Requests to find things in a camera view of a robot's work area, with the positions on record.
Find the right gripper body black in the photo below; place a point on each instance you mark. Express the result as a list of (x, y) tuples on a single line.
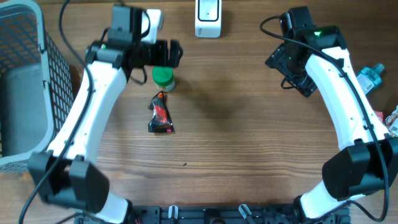
[(291, 71)]

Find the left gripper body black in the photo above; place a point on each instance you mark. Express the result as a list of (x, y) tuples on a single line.
[(153, 55)]

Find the green lid jar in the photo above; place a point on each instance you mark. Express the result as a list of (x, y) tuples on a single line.
[(164, 78)]

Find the red black snack pouch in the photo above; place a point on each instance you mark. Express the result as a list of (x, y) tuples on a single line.
[(161, 121)]

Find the blue mouthwash bottle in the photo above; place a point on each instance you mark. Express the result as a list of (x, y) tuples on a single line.
[(369, 78)]

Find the beige snack bag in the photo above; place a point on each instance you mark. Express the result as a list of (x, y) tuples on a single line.
[(391, 123)]

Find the red tissue pack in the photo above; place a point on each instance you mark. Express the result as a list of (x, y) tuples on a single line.
[(380, 115)]

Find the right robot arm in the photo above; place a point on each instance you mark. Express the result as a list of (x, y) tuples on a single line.
[(317, 58)]

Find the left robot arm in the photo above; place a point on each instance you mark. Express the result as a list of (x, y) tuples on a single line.
[(66, 173)]

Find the white barcode scanner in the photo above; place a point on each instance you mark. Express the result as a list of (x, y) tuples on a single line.
[(208, 14)]

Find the grey plastic mesh basket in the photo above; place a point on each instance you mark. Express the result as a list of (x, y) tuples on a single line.
[(36, 85)]

